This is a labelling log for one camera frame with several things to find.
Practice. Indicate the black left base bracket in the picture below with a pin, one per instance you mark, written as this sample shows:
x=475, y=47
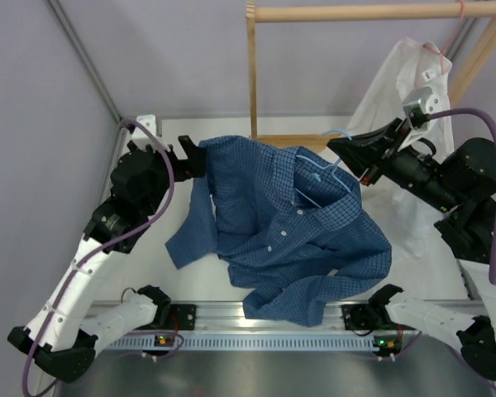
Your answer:
x=182, y=317

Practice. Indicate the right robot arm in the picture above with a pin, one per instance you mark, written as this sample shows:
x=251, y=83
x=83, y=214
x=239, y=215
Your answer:
x=463, y=189

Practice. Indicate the wooden clothes rack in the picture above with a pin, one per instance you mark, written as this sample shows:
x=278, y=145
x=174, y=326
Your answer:
x=309, y=58

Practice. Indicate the blue checked shirt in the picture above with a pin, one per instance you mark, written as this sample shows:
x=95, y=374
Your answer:
x=290, y=226

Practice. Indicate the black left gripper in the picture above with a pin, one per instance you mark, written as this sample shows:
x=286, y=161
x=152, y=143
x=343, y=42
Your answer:
x=193, y=167

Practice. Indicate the black base bracket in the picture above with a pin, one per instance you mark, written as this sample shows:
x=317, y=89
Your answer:
x=182, y=317
x=360, y=317

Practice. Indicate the white shirt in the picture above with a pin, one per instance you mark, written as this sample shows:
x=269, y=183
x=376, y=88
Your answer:
x=406, y=220

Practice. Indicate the pink wire hanger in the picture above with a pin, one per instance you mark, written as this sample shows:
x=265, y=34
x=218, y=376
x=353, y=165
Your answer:
x=446, y=41

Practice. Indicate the aluminium mounting rail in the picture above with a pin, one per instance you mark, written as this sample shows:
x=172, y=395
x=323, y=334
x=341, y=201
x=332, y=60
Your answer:
x=221, y=327

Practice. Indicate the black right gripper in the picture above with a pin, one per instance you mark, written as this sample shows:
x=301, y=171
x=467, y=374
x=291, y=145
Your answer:
x=362, y=153

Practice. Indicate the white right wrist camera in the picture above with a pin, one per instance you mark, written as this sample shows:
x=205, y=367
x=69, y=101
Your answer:
x=417, y=107

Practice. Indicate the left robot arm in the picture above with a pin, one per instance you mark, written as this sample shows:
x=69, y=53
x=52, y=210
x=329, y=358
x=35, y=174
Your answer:
x=61, y=340

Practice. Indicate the black right base bracket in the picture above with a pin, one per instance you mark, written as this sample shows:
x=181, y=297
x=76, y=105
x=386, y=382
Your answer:
x=360, y=317

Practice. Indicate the aluminium corner frame profile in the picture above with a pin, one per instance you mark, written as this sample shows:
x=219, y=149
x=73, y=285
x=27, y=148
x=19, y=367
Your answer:
x=65, y=24

